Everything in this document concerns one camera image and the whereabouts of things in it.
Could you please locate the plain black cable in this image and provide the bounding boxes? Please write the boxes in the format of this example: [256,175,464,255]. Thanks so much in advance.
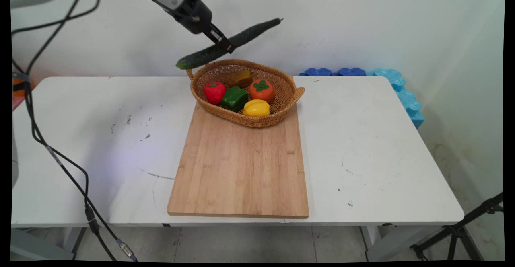
[11,0,103,35]

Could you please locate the woven wicker basket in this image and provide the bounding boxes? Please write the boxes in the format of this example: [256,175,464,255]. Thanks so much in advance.
[186,59,305,129]

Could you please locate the red toy strawberry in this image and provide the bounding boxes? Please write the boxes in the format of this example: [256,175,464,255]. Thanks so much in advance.
[204,81,226,105]

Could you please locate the brown toy potato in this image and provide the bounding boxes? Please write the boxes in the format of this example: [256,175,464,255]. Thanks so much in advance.
[228,70,253,88]

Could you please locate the orange object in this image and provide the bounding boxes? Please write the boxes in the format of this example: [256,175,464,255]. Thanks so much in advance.
[12,77,27,98]

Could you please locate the orange toy persimmon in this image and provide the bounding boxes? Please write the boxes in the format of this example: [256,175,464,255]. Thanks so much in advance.
[249,79,276,104]

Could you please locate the dark blue foam tile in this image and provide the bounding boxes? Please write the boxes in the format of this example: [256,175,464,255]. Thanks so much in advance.
[300,68,333,77]
[337,67,367,77]

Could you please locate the black tripod stand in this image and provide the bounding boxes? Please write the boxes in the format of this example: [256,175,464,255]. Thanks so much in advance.
[410,192,505,261]

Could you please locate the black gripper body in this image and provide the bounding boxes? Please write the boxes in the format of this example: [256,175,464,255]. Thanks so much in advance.
[172,0,214,35]

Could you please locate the yellow toy bell pepper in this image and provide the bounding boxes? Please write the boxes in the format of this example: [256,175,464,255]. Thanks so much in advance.
[243,99,271,118]

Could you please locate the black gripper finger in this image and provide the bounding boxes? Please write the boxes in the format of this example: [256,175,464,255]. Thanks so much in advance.
[202,31,237,55]
[208,23,233,47]

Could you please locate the black cable with grey band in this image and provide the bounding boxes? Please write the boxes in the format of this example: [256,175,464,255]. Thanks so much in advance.
[11,0,139,263]

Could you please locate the white table leg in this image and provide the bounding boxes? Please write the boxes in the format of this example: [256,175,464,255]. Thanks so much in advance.
[360,224,428,262]
[11,227,87,261]

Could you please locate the bamboo cutting board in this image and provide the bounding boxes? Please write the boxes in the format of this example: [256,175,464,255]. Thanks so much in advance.
[167,100,310,219]

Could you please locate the green toy bell pepper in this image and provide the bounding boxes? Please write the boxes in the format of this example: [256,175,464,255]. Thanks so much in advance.
[220,85,249,112]

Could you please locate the dark green cucumber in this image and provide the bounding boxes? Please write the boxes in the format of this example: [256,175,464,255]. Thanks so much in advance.
[176,18,284,70]

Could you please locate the light blue foam tile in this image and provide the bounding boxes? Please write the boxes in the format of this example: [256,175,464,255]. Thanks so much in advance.
[365,69,425,129]

